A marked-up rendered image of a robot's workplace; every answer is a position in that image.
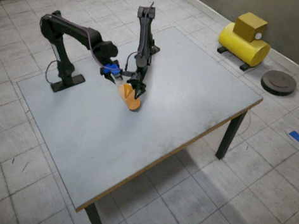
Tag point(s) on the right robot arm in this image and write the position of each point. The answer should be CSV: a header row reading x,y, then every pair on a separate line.
x,y
55,26

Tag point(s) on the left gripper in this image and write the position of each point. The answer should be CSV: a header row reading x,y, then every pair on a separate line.
x,y
136,84

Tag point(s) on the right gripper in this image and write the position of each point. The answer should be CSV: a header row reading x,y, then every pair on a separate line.
x,y
109,64

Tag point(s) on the orange plastic bottle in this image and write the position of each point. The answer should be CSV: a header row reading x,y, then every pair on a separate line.
x,y
127,94

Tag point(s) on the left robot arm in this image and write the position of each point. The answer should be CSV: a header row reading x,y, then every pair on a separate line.
x,y
147,37

